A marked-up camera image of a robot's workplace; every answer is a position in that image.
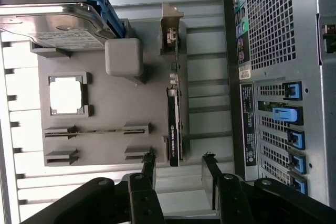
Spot grey parts rack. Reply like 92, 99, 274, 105
30, 19, 190, 168

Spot silver CPU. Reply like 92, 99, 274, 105
49, 79, 86, 116

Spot blue card retention clip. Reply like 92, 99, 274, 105
287, 130, 306, 151
287, 152, 307, 175
272, 105, 305, 127
282, 81, 303, 101
290, 176, 308, 195

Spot silver hard disk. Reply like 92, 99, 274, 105
0, 2, 116, 51

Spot green RAM stick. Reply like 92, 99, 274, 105
44, 129, 146, 137

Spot open grey PC case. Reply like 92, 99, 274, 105
222, 0, 336, 206

